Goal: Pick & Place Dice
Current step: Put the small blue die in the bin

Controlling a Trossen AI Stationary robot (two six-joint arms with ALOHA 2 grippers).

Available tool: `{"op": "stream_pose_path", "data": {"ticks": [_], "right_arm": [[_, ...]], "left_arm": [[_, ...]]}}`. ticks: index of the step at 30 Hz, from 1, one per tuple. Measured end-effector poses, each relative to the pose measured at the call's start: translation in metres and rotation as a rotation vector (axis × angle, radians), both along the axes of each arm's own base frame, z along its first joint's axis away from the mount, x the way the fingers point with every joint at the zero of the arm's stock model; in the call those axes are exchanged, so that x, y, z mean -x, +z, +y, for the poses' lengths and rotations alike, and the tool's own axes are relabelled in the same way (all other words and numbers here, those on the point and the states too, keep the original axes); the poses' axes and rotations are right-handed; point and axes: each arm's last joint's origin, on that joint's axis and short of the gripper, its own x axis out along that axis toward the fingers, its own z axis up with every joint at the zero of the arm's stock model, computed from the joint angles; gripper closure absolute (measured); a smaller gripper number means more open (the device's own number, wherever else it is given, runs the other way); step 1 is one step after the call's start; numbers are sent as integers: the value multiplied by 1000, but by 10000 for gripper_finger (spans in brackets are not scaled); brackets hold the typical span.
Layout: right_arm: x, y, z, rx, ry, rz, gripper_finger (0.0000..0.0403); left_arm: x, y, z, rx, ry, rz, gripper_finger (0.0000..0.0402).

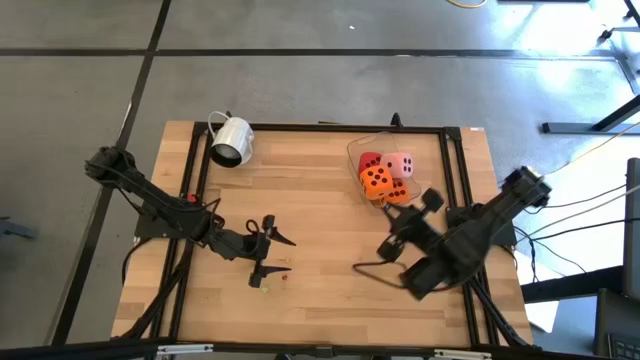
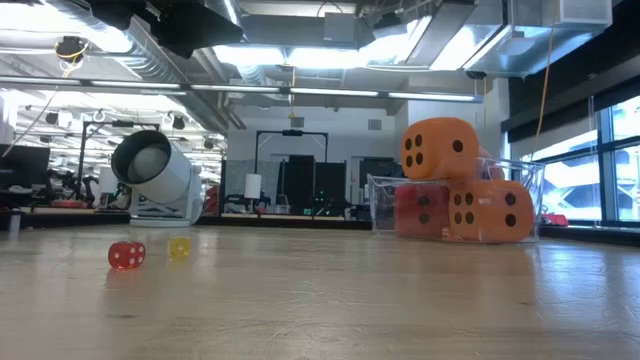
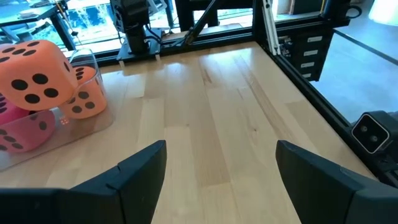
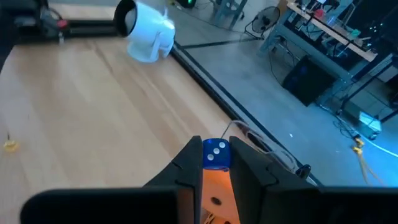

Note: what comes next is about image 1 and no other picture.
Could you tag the black keyboard box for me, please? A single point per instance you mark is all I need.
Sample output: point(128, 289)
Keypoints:
point(617, 325)

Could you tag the grey floor object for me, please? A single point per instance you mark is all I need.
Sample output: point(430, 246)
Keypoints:
point(15, 231)

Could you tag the white mug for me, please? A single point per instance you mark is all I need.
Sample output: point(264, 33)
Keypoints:
point(232, 142)

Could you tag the grey stand leg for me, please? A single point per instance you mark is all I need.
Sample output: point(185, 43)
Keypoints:
point(607, 34)

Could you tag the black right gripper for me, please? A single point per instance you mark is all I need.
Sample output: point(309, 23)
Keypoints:
point(420, 232)

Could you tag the large red foam die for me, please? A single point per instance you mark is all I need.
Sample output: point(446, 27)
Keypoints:
point(369, 161)

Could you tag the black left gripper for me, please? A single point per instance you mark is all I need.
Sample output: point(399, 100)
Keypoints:
point(240, 245)

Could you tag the black aluminium table frame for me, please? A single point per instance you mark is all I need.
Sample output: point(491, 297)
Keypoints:
point(325, 128)

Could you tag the black desk bar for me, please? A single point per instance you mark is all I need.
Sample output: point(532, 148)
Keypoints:
point(570, 287)

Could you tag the red stop button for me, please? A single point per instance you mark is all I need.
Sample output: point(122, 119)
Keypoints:
point(192, 199)

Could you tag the black rig crossbar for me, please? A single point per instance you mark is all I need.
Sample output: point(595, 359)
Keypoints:
point(75, 350)

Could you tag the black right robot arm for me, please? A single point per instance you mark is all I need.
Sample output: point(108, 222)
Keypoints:
point(500, 215)

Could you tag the silver crossbar bracket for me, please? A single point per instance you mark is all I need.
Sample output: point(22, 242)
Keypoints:
point(462, 355)
point(185, 349)

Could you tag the grey monitor edge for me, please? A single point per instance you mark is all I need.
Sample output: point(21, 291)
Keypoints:
point(632, 225)

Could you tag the large orange foam die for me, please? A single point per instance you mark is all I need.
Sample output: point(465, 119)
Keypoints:
point(400, 195)
point(376, 182)

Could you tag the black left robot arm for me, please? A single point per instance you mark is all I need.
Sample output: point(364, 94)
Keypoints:
point(150, 195)

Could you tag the large pink foam die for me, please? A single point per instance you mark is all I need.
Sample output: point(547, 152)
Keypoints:
point(395, 165)

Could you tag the black desk foot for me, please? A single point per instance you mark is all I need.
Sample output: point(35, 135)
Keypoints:
point(575, 128)

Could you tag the black frame knob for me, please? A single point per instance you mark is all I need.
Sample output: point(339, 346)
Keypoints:
point(396, 121)

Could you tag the clear plastic container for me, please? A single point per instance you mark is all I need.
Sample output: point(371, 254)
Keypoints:
point(360, 142)

